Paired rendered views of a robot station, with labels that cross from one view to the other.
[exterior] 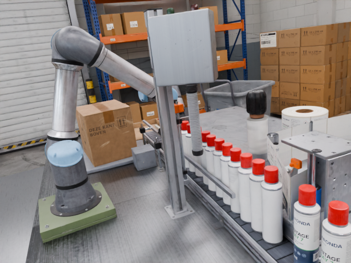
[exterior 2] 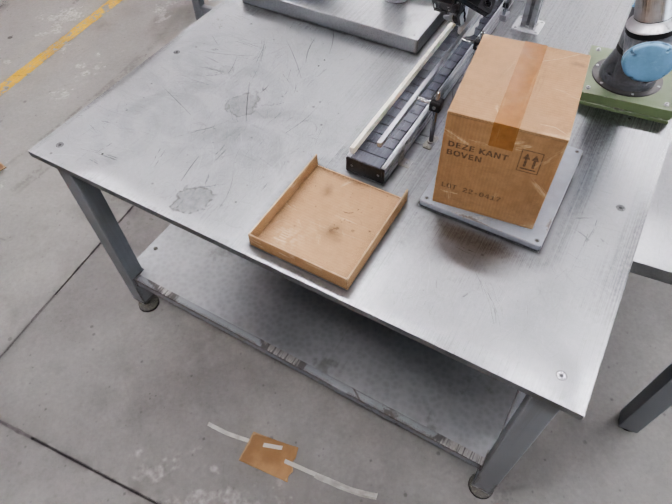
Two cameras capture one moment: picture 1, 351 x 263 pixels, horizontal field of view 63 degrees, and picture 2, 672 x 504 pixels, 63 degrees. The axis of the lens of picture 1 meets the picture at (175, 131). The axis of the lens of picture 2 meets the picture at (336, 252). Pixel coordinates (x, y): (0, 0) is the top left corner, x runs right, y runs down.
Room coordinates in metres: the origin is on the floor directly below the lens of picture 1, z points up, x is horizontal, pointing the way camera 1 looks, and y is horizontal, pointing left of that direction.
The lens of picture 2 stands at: (2.47, 0.86, 1.84)
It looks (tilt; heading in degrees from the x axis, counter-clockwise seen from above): 53 degrees down; 230
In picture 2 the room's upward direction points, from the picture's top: 2 degrees counter-clockwise
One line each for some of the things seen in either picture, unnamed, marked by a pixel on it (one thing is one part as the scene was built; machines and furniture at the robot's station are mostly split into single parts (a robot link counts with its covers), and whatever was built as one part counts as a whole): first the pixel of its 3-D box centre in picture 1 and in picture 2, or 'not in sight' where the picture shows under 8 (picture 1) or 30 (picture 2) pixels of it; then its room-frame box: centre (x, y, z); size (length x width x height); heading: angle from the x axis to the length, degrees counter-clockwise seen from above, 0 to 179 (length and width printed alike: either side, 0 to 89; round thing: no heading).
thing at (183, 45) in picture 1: (184, 49); not in sight; (0.86, -0.06, 1.38); 0.17 x 0.10 x 0.19; 73
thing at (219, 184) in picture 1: (172, 144); (465, 32); (1.25, 0.02, 0.96); 1.07 x 0.01 x 0.01; 18
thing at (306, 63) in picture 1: (306, 74); not in sight; (4.41, -2.11, 0.70); 1.20 x 0.82 x 1.39; 30
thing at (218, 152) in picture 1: (221, 168); not in sight; (0.88, -0.14, 0.98); 0.05 x 0.05 x 0.20
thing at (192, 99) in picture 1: (194, 120); not in sight; (0.80, -0.06, 1.18); 0.04 x 0.04 x 0.21
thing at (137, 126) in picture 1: (144, 129); (330, 216); (1.93, 0.21, 0.85); 0.30 x 0.26 x 0.04; 18
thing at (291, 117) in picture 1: (304, 125); not in sight; (1.29, -0.61, 0.95); 0.20 x 0.20 x 0.14
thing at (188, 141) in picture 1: (192, 147); not in sight; (1.10, -0.06, 0.98); 0.05 x 0.05 x 0.20
